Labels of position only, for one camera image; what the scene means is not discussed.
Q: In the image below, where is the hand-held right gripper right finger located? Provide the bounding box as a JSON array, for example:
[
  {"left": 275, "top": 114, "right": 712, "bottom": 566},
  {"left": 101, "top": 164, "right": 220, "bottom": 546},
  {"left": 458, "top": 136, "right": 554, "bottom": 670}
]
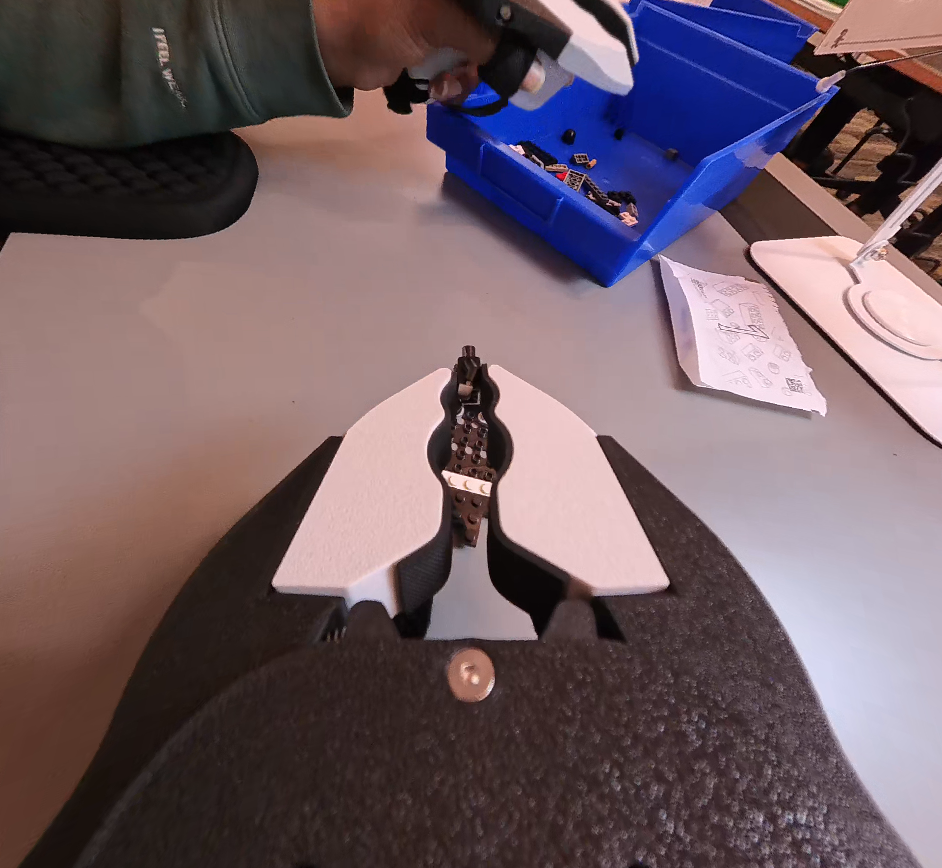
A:
[{"left": 483, "top": 365, "right": 671, "bottom": 601}]

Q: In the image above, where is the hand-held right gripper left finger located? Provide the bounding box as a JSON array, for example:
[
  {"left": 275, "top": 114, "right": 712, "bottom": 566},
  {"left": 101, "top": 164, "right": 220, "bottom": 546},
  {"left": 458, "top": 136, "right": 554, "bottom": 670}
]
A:
[{"left": 273, "top": 365, "right": 454, "bottom": 611}]

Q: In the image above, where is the black lego car chassis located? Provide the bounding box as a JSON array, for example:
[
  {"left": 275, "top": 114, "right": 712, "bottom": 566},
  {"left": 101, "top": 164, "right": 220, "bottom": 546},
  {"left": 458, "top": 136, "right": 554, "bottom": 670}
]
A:
[{"left": 439, "top": 346, "right": 501, "bottom": 548}]

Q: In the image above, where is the blue plastic bin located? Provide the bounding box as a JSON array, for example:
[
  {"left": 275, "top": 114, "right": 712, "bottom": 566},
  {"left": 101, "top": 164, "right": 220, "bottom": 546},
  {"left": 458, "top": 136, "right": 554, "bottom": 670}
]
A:
[
  {"left": 427, "top": 0, "right": 840, "bottom": 288},
  {"left": 582, "top": 0, "right": 818, "bottom": 67}
]

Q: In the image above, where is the person's left forearm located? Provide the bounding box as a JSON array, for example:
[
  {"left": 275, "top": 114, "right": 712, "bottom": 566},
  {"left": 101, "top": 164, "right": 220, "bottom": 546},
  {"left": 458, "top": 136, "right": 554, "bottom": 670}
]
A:
[{"left": 0, "top": 0, "right": 354, "bottom": 148}]

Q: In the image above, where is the heap of loose lego parts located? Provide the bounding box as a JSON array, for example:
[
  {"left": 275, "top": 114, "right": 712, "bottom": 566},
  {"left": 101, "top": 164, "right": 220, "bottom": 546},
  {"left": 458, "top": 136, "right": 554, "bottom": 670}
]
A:
[{"left": 508, "top": 132, "right": 649, "bottom": 229}]

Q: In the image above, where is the person's left hand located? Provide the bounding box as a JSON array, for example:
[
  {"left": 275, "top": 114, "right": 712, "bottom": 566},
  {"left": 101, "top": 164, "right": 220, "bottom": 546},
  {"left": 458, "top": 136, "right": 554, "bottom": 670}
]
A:
[{"left": 313, "top": 0, "right": 494, "bottom": 101}]

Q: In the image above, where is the white printed paper bag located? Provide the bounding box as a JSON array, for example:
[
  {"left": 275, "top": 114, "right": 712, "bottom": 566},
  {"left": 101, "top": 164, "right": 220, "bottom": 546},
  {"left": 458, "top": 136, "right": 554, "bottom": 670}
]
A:
[{"left": 655, "top": 253, "right": 828, "bottom": 417}]

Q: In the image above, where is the white book stand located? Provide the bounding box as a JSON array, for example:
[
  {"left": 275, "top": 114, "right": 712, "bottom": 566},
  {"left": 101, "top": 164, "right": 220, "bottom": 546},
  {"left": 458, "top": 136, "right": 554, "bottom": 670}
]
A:
[{"left": 748, "top": 147, "right": 942, "bottom": 445}]

